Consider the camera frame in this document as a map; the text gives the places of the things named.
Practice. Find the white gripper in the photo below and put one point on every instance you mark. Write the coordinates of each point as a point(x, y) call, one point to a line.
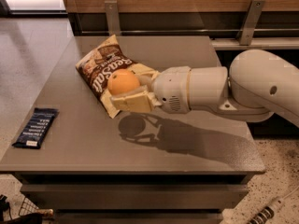
point(170, 88)

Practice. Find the orange fruit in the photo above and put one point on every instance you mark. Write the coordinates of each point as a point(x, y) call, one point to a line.
point(122, 81)

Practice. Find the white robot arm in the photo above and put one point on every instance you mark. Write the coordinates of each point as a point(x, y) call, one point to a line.
point(257, 85)

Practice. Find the blue RXBAR blueberry bar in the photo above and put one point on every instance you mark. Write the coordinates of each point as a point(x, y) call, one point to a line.
point(36, 128)

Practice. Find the Late July chips bag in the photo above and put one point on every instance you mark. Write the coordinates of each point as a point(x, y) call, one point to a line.
point(99, 64)

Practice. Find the white power strip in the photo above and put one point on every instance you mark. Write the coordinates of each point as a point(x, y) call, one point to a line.
point(271, 208)

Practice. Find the left metal bracket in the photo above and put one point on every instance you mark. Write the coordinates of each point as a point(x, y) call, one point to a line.
point(113, 17)

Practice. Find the metal bracket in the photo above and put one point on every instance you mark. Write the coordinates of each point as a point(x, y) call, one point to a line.
point(246, 33)
point(113, 17)

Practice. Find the right metal bracket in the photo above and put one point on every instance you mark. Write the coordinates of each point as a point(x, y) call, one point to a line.
point(246, 33)

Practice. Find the black wire basket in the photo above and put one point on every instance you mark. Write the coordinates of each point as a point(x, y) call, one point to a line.
point(28, 213)

